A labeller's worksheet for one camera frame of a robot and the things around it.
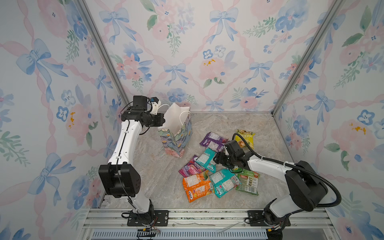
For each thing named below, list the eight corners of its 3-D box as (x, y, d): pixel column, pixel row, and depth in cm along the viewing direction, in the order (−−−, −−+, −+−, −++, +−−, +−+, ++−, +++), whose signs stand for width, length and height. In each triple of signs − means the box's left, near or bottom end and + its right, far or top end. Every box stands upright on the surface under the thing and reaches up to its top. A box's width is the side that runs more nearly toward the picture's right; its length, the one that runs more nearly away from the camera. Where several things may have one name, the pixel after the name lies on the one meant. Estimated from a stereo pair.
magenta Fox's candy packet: (184, 181, 87) (184, 180, 85) (176, 166, 93) (175, 164, 91) (205, 170, 92) (205, 168, 89) (196, 156, 97) (196, 154, 95)
